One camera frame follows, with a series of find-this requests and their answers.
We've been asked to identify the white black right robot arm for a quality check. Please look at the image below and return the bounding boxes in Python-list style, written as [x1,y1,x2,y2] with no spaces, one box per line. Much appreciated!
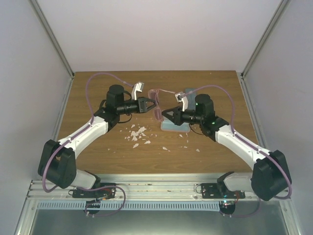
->
[162,94,292,201]

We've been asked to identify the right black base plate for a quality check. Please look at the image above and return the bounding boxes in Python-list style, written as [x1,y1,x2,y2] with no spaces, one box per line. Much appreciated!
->
[194,183,246,199]

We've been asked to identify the pink glasses case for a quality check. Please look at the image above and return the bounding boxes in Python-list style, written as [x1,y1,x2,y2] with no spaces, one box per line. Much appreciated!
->
[160,117,190,133]

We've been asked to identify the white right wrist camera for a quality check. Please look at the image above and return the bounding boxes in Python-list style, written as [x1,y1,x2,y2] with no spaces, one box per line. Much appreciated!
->
[175,92,188,112]

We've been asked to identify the aluminium corner post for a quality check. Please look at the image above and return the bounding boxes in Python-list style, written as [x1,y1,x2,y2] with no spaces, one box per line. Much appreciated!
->
[29,0,75,79]
[240,0,290,80]

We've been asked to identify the pink clear glasses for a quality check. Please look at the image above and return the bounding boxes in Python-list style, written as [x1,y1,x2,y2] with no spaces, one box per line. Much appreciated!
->
[148,89,175,122]

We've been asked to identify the aluminium table edge rail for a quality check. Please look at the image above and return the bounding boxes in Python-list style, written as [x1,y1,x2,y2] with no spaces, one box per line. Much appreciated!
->
[26,174,291,202]

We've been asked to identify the light blue cleaning cloth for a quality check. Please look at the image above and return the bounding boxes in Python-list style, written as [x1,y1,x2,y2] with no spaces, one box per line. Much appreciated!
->
[162,118,189,131]

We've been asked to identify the right aluminium corner post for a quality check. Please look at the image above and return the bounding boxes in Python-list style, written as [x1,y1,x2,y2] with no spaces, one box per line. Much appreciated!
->
[240,0,290,80]

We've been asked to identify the left aluminium corner post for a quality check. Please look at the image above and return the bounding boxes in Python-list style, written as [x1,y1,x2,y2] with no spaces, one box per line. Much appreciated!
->
[29,0,75,79]

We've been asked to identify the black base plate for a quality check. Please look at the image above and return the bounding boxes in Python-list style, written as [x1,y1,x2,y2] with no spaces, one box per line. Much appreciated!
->
[194,183,246,199]
[68,182,116,199]

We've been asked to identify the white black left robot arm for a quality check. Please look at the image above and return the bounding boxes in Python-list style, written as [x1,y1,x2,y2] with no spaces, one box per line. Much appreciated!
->
[38,82,156,198]

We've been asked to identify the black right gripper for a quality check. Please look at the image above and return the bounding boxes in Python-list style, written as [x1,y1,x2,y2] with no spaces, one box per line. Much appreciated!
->
[162,105,203,126]

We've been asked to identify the grey slotted cable duct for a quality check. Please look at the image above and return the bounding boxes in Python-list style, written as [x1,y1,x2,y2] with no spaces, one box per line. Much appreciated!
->
[37,200,220,212]

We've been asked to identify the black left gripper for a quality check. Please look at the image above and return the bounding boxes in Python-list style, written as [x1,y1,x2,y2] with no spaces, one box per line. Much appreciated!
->
[118,97,158,115]

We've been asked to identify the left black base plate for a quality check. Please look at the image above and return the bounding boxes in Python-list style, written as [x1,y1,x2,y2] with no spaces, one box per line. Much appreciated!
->
[68,182,116,199]

